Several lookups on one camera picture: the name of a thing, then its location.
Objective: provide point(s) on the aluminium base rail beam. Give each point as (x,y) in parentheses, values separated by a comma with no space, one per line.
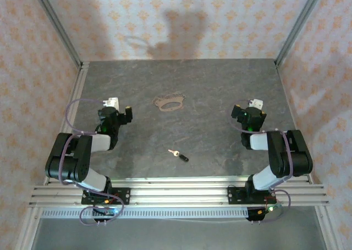
(178,195)

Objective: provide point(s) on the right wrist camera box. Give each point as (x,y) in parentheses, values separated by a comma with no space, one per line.
(256,103)

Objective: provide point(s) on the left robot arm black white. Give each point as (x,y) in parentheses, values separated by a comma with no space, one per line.
(79,162)

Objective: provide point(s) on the small circuit board with LED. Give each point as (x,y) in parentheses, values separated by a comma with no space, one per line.
(108,212)
(270,208)

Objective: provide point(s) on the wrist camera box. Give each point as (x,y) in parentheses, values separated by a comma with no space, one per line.
(256,103)
(110,102)

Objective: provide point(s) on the aluminium lower frame leg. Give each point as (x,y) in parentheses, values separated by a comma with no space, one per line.
(28,228)
(328,228)

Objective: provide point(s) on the aluminium table side rail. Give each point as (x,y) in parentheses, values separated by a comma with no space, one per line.
(78,82)

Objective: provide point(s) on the aluminium corner post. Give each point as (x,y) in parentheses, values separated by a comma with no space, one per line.
(58,24)
(298,24)

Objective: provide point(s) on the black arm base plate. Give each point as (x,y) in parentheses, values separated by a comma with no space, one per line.
(125,196)
(233,196)

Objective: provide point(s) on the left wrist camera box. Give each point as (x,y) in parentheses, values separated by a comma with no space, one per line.
(110,102)

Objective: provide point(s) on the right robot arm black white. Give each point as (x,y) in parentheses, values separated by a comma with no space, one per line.
(298,156)

